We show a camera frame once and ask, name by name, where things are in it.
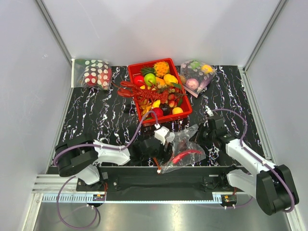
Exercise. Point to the red plastic lobster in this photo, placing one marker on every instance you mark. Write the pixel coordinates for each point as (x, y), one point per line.
(146, 95)

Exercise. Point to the clear zip top bag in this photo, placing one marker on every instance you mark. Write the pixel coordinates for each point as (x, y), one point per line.
(189, 159)

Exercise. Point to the yellow ginger root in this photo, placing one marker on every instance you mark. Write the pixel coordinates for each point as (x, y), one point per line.
(145, 108)

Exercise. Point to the red apple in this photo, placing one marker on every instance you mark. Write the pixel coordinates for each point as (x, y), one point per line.
(139, 80)

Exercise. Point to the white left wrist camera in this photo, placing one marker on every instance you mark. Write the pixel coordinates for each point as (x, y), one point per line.
(164, 135)

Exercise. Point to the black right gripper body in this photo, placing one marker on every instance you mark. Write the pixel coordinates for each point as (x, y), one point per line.
(204, 136)

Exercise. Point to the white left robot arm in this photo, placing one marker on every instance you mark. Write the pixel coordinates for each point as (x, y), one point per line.
(81, 156)

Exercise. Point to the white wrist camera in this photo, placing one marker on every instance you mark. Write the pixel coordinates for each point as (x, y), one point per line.
(164, 135)
(209, 112)

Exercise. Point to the lychee and longan bunch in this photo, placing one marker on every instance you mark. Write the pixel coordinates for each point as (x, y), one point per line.
(175, 96)

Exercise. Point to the spotted bag with vegetables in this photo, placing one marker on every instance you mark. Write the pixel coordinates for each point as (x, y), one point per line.
(201, 71)

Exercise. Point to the green apple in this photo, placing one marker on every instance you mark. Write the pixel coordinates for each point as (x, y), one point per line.
(150, 79)

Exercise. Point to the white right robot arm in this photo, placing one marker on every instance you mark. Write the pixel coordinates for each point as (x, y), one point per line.
(271, 185)

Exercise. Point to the red plastic bin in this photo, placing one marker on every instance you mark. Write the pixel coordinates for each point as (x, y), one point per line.
(148, 67)

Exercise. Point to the dark purple mangosteen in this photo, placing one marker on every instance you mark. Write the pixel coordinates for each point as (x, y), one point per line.
(166, 109)

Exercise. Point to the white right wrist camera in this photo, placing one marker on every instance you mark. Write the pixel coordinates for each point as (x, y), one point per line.
(209, 112)

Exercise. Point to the aluminium front rail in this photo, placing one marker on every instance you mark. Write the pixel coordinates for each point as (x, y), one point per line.
(54, 188)

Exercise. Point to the purple onion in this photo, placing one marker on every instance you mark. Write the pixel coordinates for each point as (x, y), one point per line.
(192, 84)

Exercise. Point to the dark brown fake fruit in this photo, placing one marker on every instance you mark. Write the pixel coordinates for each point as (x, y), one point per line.
(183, 144)

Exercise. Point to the red chili pepper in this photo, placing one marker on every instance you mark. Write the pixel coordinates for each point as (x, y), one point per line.
(183, 154)

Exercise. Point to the orange pineapple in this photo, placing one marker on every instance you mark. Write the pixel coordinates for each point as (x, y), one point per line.
(161, 69)

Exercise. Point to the spotted bag with red fruit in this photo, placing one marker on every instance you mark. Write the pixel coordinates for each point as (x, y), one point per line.
(91, 73)

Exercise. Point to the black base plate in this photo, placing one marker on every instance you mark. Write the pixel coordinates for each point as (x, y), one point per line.
(148, 176)

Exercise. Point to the yellow round fruit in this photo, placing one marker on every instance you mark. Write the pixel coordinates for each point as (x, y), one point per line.
(177, 110)

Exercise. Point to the red wrinkled fruit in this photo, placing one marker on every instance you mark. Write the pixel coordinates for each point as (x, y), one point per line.
(157, 112)

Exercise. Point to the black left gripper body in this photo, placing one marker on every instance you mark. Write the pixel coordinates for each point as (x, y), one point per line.
(160, 153)

